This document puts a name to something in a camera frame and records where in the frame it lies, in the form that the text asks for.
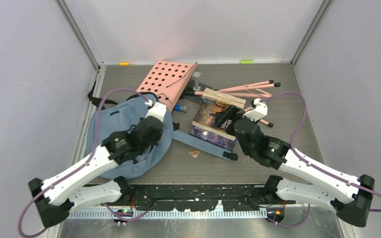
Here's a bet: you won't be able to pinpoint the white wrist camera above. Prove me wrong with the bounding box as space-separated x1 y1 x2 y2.
145 100 167 122
243 98 268 122

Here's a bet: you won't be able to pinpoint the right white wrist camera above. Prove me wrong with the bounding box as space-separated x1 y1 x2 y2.
243 98 268 122

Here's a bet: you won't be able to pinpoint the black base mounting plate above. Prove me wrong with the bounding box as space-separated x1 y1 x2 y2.
118 184 284 212

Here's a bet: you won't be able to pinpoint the pink perforated stand board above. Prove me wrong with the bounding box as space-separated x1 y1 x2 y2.
137 60 198 111

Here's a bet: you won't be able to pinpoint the green tape marker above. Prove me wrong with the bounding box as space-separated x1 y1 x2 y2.
240 60 254 64

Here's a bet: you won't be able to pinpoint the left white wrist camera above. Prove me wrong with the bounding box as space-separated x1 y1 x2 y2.
145 100 167 122

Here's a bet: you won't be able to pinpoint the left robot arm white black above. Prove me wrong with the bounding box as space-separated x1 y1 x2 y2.
28 116 163 228

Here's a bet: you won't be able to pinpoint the purple galaxy cover book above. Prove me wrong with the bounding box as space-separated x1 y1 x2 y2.
190 126 237 151

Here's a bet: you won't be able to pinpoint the blue marker pen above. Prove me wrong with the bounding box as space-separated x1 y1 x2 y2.
174 105 187 113

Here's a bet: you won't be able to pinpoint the Tale of Two Cities book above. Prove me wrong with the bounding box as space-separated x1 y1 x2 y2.
192 103 236 140

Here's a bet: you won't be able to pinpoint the pink folding stand legs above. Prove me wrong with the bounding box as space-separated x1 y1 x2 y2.
194 79 281 128

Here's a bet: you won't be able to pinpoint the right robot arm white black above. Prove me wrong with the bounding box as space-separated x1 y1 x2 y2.
214 103 375 228

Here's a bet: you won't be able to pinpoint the small orange triangle wrapper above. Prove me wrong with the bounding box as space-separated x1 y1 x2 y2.
189 150 200 158

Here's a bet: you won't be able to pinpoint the blue fabric backpack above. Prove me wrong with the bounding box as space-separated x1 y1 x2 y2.
86 92 238 180

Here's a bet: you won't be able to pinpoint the book with pale page edges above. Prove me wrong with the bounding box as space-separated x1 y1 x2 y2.
202 88 246 109

